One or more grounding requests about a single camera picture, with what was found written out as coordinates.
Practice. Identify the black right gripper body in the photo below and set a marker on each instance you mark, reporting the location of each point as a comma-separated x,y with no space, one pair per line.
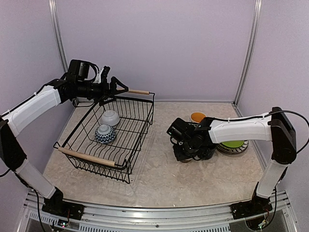
188,152

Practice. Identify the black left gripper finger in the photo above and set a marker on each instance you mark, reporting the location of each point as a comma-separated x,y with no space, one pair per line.
116,86
106,100

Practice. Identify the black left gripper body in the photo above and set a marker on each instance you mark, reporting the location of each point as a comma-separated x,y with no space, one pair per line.
94,91

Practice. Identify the dark blue cup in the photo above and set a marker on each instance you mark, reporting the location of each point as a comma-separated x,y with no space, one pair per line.
209,152

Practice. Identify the white grey ceramic bowl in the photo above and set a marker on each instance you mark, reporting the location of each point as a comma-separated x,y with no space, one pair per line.
110,117

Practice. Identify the white black striped plate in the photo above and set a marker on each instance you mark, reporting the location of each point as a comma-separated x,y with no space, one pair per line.
245,142

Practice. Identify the green plastic plate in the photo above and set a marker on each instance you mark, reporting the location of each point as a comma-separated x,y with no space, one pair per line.
233,144

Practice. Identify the white floral patterned mug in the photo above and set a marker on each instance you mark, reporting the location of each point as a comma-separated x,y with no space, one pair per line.
197,117

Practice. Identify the blue white patterned bowl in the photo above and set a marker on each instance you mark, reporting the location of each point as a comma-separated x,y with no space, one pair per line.
105,134

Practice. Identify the brown white small cup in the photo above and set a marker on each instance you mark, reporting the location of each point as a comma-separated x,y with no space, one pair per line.
186,160

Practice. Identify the woven bamboo tray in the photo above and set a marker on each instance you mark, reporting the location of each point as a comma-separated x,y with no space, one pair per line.
229,150

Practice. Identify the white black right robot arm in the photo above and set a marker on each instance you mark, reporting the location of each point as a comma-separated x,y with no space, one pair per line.
192,140

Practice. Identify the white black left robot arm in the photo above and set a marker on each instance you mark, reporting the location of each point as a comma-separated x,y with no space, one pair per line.
83,79

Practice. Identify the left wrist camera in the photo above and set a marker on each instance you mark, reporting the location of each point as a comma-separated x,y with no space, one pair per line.
102,74

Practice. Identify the black wire dish rack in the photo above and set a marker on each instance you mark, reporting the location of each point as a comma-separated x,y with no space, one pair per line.
136,116

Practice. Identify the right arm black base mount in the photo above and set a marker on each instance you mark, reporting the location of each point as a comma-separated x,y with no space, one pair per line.
248,209

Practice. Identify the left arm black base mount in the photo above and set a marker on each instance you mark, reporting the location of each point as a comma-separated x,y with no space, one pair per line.
65,210

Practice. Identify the aluminium front frame rail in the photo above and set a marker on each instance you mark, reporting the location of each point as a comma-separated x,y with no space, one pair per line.
104,218

